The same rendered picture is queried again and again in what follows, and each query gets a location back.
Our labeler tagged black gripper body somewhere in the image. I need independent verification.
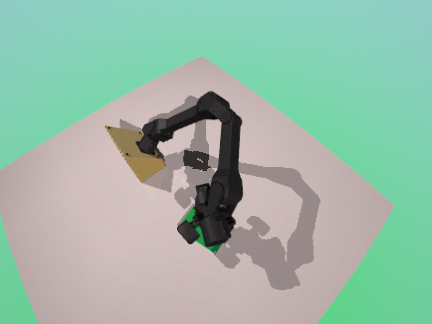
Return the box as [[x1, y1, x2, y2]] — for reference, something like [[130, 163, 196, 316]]
[[177, 204, 227, 244]]

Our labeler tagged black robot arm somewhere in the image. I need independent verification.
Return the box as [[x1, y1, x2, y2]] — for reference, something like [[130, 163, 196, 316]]
[[135, 92, 243, 247]]

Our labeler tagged green circuit board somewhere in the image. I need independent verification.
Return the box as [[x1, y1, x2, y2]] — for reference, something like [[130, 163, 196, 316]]
[[181, 206, 221, 255]]

